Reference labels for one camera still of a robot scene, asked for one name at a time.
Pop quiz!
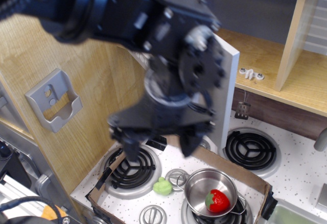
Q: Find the silver centre stove knob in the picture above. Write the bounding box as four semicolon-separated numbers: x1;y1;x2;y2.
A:
165;168;189;192

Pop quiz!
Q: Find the black front left burner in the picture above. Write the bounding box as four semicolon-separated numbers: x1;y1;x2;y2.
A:
105;145;159;191

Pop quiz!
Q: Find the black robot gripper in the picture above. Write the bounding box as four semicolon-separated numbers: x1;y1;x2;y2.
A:
107;93;216;162

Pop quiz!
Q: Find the silver stove knob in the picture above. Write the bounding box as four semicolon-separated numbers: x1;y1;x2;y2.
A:
139;205;168;224
199;139;211;151
165;168;189;192

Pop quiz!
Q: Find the orange object bottom left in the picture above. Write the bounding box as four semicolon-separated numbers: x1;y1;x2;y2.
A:
41;205;67;220

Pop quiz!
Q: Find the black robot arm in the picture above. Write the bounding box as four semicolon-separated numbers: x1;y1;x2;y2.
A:
1;0;225;161

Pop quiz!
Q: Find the red toy strawberry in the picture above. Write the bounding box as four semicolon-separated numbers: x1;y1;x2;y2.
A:
205;189;230;213

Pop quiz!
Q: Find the silver middle stove knob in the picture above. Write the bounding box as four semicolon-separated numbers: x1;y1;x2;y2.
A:
199;139;211;151

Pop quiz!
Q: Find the silver front stove knob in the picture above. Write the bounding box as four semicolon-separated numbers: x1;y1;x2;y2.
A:
139;205;168;224

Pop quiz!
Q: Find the grey toy faucet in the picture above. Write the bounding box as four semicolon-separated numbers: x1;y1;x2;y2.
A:
314;128;327;152

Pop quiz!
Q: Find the black back right burner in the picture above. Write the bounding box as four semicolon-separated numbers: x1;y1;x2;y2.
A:
224;129;277;170

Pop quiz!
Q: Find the small steel pot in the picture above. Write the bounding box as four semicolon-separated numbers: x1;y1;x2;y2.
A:
176;168;247;218

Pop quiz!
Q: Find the white door latch clip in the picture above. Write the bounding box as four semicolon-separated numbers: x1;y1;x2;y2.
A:
239;68;265;81

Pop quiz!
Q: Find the grey oven door handle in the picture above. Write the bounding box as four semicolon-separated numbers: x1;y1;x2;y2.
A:
34;173;55;202

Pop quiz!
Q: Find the black cable bottom left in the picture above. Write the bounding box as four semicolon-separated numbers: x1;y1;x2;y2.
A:
0;195;64;224

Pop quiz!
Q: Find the grey wall phone holder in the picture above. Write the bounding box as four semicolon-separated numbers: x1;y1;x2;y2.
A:
25;68;83;133

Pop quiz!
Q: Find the brown cardboard barrier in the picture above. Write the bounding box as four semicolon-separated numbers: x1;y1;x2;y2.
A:
86;147;271;223

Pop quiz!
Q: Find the hanging silver spatula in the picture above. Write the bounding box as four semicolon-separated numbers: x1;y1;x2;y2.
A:
235;90;251;120

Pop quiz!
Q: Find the green toy vegetable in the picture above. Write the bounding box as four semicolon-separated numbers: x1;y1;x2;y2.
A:
153;177;172;196

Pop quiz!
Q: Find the green toy sink basin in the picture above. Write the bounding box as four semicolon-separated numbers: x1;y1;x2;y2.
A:
266;199;326;224

